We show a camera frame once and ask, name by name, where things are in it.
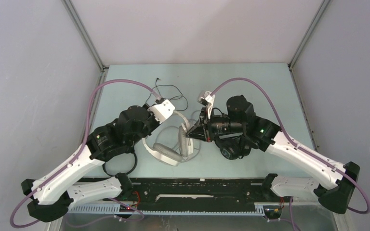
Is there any aluminium corner frame post left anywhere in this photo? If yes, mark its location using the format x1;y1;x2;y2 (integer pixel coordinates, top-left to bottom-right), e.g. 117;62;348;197
61;0;107;72

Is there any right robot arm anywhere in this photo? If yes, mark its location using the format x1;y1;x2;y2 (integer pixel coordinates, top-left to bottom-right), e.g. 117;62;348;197
186;95;360;214

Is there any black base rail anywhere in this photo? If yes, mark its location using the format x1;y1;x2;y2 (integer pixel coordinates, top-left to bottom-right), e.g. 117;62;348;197
116;178;290;212

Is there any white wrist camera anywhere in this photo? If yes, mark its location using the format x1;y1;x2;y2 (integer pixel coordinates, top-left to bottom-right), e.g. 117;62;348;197
197;91;215;119
148;99;175;124

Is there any black blue gaming headset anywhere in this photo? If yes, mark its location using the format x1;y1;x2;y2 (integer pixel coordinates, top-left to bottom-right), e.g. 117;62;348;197
214;133;252;160

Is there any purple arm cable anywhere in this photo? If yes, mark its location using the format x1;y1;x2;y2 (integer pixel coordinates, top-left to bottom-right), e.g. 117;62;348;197
10;79;162;229
210;77;370;215

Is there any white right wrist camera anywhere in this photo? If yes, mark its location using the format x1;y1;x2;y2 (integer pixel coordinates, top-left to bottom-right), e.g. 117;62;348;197
197;91;215;119

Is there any grey USB headset cable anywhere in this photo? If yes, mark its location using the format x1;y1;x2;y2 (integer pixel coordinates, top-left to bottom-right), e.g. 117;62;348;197
151;126;202;162

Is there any aluminium corner frame post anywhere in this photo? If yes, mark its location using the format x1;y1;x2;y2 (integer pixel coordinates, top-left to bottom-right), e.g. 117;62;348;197
61;0;107;72
289;0;332;71

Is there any white slotted cable duct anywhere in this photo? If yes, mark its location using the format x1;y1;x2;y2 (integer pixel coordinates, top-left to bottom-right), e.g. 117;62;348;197
68;204;264;216

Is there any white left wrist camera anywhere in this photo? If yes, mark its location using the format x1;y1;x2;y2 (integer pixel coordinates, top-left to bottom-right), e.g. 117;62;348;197
148;99;175;124

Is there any small black on-ear headphones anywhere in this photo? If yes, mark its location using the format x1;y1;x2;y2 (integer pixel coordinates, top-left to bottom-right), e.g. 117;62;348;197
102;152;138;176

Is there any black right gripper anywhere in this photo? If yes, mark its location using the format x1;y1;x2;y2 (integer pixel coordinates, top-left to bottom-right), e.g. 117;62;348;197
185;107;245;143

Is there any aluminium corner frame post right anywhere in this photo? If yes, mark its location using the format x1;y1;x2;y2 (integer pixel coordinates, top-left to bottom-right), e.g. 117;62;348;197
289;0;332;71

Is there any white grey gaming headset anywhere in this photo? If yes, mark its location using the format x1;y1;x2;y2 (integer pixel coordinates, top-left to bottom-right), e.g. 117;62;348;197
142;111;201;167

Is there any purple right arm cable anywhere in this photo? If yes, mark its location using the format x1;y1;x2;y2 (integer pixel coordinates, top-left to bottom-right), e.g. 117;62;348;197
210;77;370;215

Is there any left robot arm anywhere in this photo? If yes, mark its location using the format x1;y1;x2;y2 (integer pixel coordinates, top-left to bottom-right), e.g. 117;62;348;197
21;105;165;222

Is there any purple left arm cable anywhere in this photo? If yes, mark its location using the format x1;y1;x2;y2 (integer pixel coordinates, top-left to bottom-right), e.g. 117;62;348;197
10;79;162;229

